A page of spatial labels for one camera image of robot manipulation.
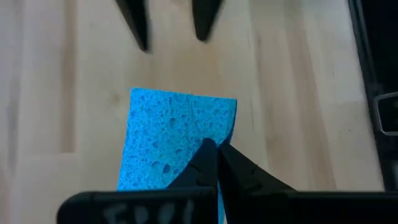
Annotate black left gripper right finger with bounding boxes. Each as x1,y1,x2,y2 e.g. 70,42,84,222
219,142,296,224

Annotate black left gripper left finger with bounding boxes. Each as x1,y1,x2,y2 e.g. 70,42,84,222
167,138,219,190

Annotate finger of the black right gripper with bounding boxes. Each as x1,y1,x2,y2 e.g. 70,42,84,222
115,0,150,53
191,0,224,42

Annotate blue sponge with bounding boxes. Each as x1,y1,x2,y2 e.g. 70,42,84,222
116,87,238,224

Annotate black table edge rail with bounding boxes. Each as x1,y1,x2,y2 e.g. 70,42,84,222
347,0,398,192

